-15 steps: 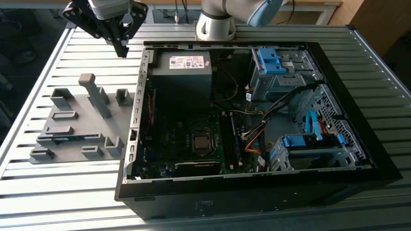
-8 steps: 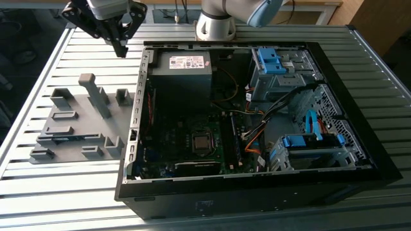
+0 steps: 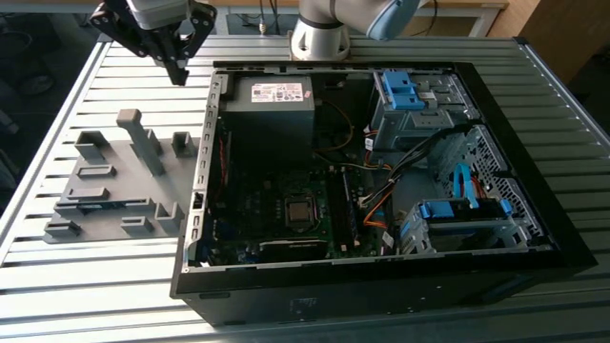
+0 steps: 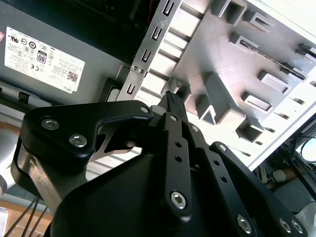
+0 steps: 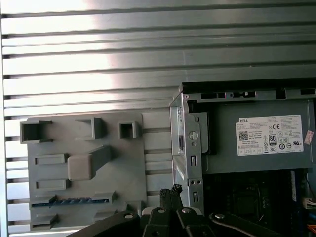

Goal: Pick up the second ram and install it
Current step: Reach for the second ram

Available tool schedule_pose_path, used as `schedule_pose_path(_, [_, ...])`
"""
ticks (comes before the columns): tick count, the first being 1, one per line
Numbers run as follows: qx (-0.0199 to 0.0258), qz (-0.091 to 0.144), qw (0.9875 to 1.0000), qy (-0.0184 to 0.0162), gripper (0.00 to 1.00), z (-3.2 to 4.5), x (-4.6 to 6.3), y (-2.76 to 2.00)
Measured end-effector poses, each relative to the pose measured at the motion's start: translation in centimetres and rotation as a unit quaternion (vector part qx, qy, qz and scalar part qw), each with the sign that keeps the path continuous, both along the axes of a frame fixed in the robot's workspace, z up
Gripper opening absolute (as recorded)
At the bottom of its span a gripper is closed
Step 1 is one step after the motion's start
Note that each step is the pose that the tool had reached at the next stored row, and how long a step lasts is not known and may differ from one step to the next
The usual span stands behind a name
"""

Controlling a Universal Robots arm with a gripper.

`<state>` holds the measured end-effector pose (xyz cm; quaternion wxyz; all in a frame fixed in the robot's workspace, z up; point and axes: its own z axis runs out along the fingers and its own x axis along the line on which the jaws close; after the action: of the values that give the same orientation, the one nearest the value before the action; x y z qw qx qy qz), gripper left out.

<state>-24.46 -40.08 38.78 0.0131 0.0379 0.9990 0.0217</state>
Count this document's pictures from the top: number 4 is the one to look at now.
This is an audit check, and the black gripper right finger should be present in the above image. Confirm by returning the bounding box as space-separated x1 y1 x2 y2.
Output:
172 92 309 237

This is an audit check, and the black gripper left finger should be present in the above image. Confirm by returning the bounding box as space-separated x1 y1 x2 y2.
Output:
21 91 194 218

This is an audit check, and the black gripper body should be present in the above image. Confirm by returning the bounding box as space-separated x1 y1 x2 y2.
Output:
50 148 237 237

